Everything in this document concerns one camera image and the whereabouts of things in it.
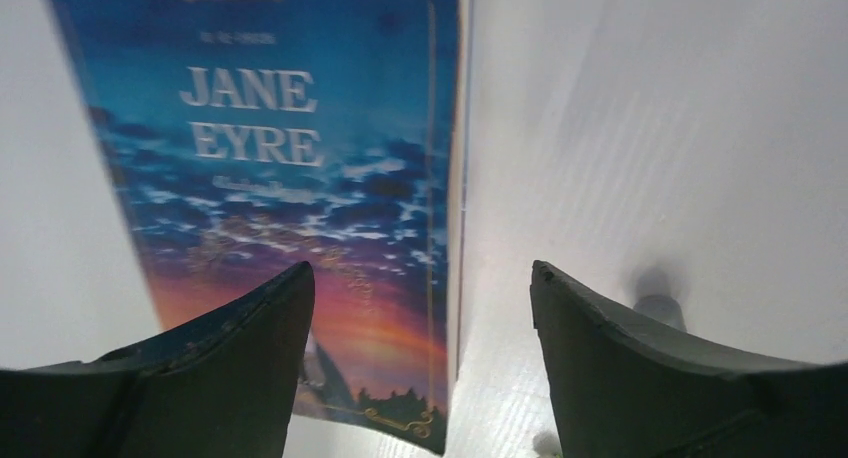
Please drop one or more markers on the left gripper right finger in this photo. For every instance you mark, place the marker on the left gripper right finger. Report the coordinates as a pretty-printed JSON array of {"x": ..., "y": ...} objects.
[{"x": 623, "y": 384}]

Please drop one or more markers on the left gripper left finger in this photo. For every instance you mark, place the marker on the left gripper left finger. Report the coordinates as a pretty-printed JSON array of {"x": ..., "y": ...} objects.
[{"x": 220, "y": 385}]

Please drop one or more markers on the Jane Eyre book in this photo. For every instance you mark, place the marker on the Jane Eyre book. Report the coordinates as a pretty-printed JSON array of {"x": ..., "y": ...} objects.
[{"x": 244, "y": 136}]

